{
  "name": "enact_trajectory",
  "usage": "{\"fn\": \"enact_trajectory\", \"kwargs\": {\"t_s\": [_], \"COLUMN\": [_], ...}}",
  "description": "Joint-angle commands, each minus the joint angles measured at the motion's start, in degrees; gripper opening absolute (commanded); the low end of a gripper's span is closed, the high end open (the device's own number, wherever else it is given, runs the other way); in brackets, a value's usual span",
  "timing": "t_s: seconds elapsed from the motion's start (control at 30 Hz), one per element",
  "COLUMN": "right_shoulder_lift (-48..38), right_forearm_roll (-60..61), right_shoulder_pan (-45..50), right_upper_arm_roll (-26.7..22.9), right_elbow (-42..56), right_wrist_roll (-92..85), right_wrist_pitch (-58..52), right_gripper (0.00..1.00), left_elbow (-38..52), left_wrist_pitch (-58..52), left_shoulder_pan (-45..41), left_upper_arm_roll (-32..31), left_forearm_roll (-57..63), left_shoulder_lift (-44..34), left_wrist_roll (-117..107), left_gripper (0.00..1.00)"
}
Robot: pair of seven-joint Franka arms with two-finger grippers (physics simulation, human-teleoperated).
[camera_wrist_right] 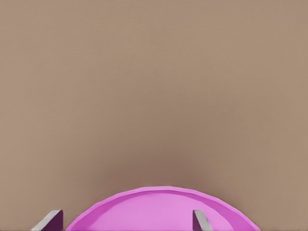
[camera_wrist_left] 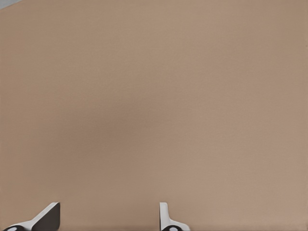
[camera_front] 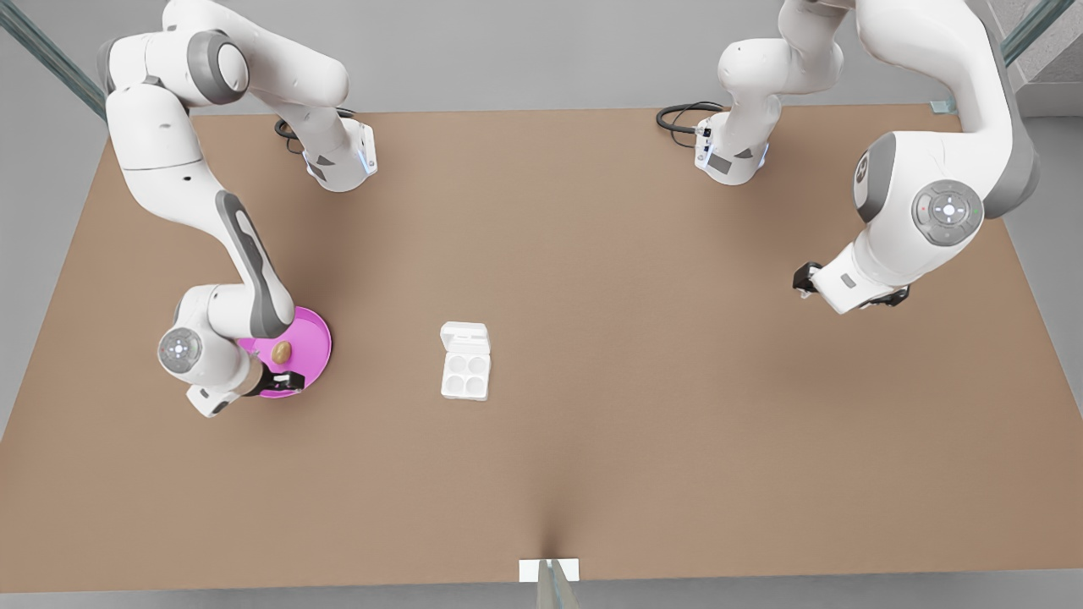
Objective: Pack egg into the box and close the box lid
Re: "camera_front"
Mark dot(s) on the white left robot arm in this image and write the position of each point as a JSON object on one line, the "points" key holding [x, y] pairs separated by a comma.
{"points": [[939, 169]]}

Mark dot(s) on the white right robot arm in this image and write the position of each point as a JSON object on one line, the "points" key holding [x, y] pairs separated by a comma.
{"points": [[173, 161]]}

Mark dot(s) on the brown egg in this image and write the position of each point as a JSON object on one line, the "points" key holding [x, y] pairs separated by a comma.
{"points": [[281, 352]]}

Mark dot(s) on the white egg box base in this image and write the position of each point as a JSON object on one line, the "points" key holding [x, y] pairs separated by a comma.
{"points": [[465, 376]]}

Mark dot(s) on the pink round plate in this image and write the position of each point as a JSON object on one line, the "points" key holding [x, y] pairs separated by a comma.
{"points": [[310, 347]]}

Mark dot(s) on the silver frame post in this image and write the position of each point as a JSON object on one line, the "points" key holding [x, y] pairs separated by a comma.
{"points": [[51, 55], [1028, 30], [550, 579]]}

